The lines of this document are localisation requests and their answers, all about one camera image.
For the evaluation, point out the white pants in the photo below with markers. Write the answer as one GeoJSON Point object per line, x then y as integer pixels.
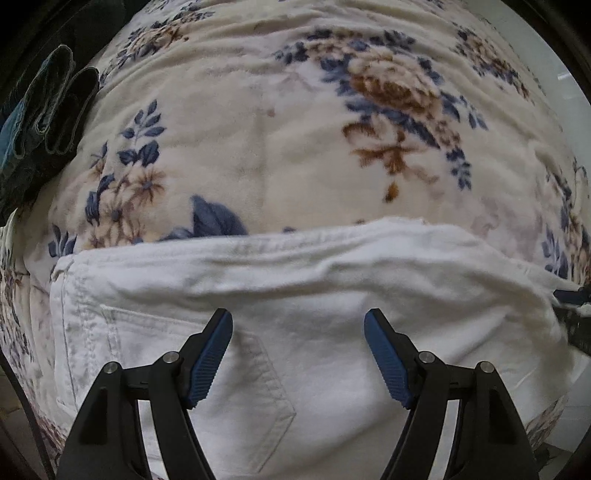
{"type": "Point", "coordinates": [323, 295]}

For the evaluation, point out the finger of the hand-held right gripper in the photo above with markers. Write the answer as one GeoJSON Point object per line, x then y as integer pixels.
{"type": "Point", "coordinates": [579, 330]}
{"type": "Point", "coordinates": [575, 296]}

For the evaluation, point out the dark teal cloth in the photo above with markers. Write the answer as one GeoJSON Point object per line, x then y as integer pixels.
{"type": "Point", "coordinates": [41, 106]}

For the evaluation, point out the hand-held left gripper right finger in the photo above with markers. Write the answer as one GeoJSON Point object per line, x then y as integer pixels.
{"type": "Point", "coordinates": [387, 360]}

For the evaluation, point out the floral fleece blanket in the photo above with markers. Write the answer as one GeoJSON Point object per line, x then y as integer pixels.
{"type": "Point", "coordinates": [277, 129]}

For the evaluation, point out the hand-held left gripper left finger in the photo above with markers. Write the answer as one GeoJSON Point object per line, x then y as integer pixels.
{"type": "Point", "coordinates": [210, 360]}

